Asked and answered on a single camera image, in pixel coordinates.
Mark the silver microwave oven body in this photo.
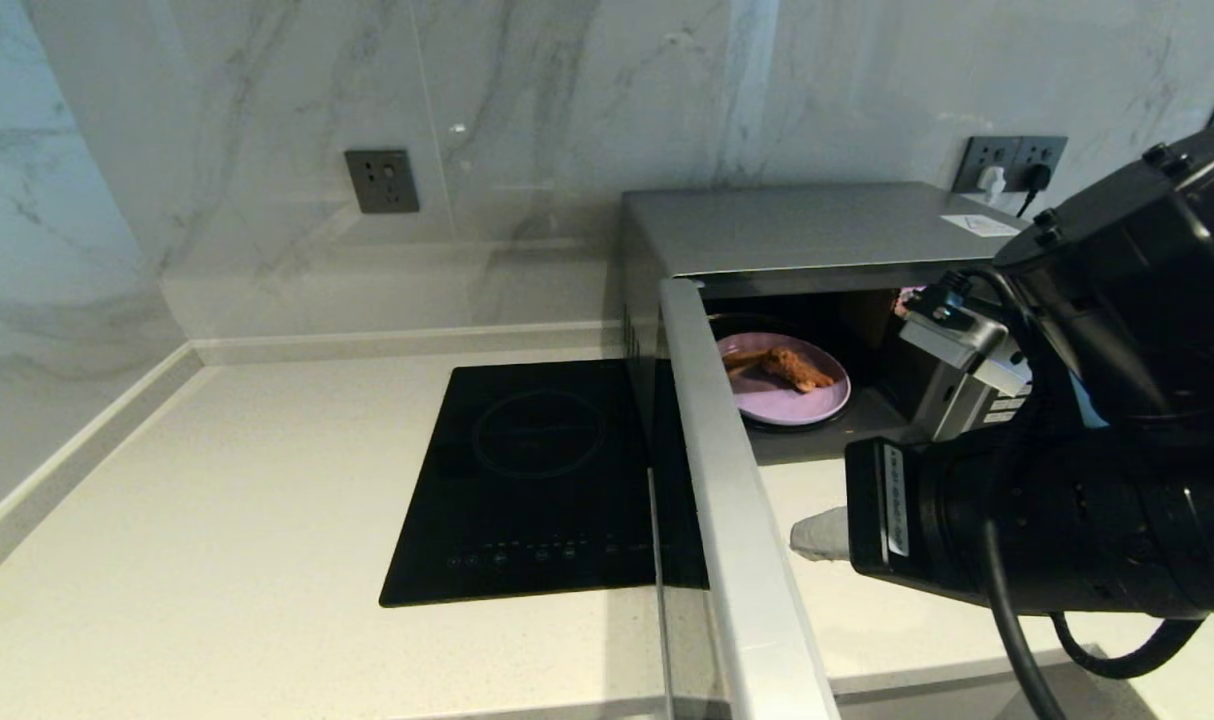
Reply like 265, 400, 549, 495
619, 183, 1098, 469

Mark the grey wall socket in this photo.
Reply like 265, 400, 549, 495
345, 149, 420, 215
952, 137, 1018, 196
1012, 137, 1068, 193

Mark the black power plug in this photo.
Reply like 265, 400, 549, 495
1014, 165, 1053, 219

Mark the black glass microwave door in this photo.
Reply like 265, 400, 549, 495
647, 278, 840, 720

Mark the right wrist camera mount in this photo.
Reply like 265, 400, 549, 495
897, 278, 1034, 398

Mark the black induction cooktop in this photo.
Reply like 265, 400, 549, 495
379, 360, 668, 608

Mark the purple plate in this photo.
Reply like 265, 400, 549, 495
717, 333, 853, 429

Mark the grey cabinet door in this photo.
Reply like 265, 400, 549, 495
832, 658, 1113, 720

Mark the white paper sticker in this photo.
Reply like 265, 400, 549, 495
939, 213, 1023, 239

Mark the fried chicken piece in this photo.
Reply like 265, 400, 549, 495
762, 347, 836, 393

